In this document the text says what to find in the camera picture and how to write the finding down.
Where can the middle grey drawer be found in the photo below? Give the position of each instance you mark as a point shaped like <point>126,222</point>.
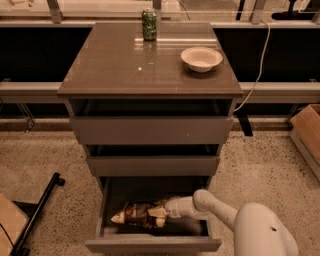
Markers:
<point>154,160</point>

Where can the green soda can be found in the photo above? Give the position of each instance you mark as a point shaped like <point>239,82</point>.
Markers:
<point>149,24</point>

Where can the cardboard box right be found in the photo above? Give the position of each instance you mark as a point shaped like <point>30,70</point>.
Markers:
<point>306,135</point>

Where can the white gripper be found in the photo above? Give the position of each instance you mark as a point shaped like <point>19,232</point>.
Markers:
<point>174,207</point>

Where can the black stand leg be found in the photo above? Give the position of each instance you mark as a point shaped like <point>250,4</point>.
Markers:
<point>33,211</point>

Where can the grey drawer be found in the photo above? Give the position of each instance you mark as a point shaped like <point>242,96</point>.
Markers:
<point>183,235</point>
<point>154,160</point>
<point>151,121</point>

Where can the black bracket behind cabinet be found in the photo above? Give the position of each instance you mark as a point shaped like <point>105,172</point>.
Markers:
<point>242,115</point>

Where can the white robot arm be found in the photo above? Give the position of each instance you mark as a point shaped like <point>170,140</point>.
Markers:
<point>257,230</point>

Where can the wooden board lower left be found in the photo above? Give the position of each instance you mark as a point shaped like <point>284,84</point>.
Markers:
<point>13,222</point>

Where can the top grey drawer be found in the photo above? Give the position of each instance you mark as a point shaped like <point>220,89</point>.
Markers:
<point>151,121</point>

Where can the white paper bowl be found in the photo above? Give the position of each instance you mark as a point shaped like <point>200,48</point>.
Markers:
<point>201,59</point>

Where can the bottom grey drawer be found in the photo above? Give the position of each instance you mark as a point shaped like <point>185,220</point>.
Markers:
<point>183,235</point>

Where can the grey drawer cabinet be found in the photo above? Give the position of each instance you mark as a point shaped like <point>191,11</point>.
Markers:
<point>115,62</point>

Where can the brown chip bag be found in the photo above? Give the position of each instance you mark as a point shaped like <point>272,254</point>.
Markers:
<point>135,213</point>

